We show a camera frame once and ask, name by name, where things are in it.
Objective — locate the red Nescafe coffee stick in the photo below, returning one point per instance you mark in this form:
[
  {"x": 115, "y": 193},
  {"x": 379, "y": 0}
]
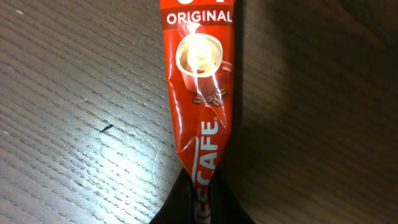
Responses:
[{"x": 199, "y": 65}]

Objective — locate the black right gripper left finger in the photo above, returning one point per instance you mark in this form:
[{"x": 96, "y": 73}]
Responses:
[{"x": 178, "y": 206}]

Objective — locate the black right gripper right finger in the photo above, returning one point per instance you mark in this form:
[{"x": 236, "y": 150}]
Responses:
[{"x": 225, "y": 208}]

